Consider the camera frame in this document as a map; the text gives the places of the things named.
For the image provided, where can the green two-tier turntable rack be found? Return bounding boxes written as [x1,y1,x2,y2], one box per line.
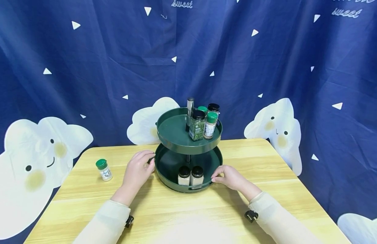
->
[154,98,224,194]

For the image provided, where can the person's right hand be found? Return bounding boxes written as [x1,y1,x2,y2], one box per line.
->
[211,165,257,201]

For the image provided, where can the person's right forearm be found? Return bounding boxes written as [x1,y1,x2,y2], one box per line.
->
[239,189,326,244]

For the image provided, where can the black-cap jar of white powder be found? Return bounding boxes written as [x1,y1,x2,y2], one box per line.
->
[177,166,191,186]
[190,166,205,186]

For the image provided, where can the person's left hand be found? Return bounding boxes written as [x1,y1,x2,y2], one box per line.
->
[122,150,156,196]

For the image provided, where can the green-cap jar of white powder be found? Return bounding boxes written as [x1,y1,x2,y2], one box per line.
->
[95,159,113,182]

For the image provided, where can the person's left forearm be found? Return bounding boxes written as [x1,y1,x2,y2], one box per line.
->
[72,186,136,244]

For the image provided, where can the black-cap jar of green herbs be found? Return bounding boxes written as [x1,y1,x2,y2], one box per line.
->
[189,110,206,141]

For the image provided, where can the green-cap jar of brown spice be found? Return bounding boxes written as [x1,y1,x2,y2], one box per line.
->
[203,112,219,140]

